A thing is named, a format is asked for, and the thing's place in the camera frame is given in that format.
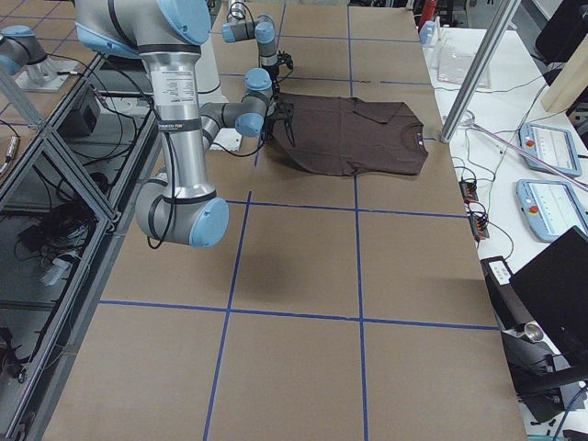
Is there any dark brown t-shirt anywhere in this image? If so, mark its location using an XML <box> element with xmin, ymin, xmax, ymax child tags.
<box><xmin>270</xmin><ymin>94</ymin><xmax>428</xmax><ymax>176</ymax></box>

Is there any wooden board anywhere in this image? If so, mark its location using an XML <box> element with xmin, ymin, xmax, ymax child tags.
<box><xmin>541</xmin><ymin>36</ymin><xmax>588</xmax><ymax>113</ymax></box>

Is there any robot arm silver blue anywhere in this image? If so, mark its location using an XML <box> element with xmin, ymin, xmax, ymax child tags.
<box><xmin>221</xmin><ymin>1</ymin><xmax>294</xmax><ymax>83</ymax></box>
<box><xmin>74</xmin><ymin>1</ymin><xmax>293</xmax><ymax>248</ymax></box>

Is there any lower teach pendant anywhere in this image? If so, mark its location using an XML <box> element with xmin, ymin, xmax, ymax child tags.
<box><xmin>515</xmin><ymin>179</ymin><xmax>587</xmax><ymax>243</ymax></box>

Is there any clear plastic tray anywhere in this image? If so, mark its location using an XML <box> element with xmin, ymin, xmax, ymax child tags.
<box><xmin>434</xmin><ymin>40</ymin><xmax>479</xmax><ymax>85</ymax></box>

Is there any black laptop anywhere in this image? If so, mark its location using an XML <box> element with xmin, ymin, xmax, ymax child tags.
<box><xmin>511</xmin><ymin>227</ymin><xmax>587</xmax><ymax>364</ymax></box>

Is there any black camera stand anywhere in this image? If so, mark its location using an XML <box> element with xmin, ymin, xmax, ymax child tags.
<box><xmin>501</xmin><ymin>333</ymin><xmax>587</xmax><ymax>423</ymax></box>

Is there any upper teach pendant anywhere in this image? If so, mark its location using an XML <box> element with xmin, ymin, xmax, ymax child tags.
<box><xmin>519</xmin><ymin>123</ymin><xmax>582</xmax><ymax>177</ymax></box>

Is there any aluminium frame post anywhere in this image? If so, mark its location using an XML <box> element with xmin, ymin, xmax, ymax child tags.
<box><xmin>440</xmin><ymin>0</ymin><xmax>521</xmax><ymax>143</ymax></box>

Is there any orange black connector block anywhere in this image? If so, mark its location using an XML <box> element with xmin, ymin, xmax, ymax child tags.
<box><xmin>469</xmin><ymin>212</ymin><xmax>490</xmax><ymax>243</ymax></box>
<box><xmin>458</xmin><ymin>180</ymin><xmax>479</xmax><ymax>203</ymax></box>

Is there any teach pendant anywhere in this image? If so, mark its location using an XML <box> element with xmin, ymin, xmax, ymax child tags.
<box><xmin>519</xmin><ymin>123</ymin><xmax>582</xmax><ymax>177</ymax></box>
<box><xmin>515</xmin><ymin>179</ymin><xmax>587</xmax><ymax>243</ymax></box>

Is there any metal cup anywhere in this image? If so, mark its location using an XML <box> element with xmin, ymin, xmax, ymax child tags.
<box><xmin>521</xmin><ymin>322</ymin><xmax>545</xmax><ymax>344</ymax></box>

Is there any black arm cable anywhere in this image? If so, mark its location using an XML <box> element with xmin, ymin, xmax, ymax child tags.
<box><xmin>209</xmin><ymin>123</ymin><xmax>272</xmax><ymax>160</ymax></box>

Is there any black box with white label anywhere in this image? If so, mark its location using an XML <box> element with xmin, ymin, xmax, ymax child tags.
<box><xmin>481</xmin><ymin>256</ymin><xmax>514</xmax><ymax>295</ymax></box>

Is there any orange black connector block lower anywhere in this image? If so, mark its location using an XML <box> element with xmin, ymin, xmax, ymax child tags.
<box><xmin>469</xmin><ymin>212</ymin><xmax>490</xmax><ymax>243</ymax></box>

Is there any orange black connector block upper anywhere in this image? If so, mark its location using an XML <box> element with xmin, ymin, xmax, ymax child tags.
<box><xmin>458</xmin><ymin>180</ymin><xmax>479</xmax><ymax>203</ymax></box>

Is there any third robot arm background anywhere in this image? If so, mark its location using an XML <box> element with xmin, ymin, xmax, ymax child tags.
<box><xmin>1</xmin><ymin>25</ymin><xmax>79</xmax><ymax>93</ymax></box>

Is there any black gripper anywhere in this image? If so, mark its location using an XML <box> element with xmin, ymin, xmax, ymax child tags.
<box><xmin>265</xmin><ymin>99</ymin><xmax>296</xmax><ymax>147</ymax></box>
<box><xmin>270</xmin><ymin>51</ymin><xmax>294</xmax><ymax>76</ymax></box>

